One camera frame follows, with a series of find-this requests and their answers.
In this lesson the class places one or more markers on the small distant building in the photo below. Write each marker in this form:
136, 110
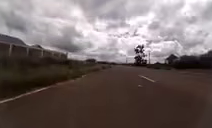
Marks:
90, 61

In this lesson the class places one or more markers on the tall dark tree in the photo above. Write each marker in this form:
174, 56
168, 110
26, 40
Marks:
140, 55

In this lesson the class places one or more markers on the dark asphalt road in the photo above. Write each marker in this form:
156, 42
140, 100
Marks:
104, 100

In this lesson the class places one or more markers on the white dashed centre line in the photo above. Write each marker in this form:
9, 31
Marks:
147, 79

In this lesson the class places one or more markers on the grass strip beside trees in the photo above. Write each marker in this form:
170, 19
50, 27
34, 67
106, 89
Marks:
160, 66

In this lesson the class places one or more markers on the grass verge with bushes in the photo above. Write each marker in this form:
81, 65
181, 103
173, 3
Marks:
30, 75

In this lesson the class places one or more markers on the white road edge line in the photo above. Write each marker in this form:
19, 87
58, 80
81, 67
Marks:
30, 91

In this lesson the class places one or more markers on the row of dark trees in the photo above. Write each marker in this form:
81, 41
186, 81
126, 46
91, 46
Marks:
194, 61

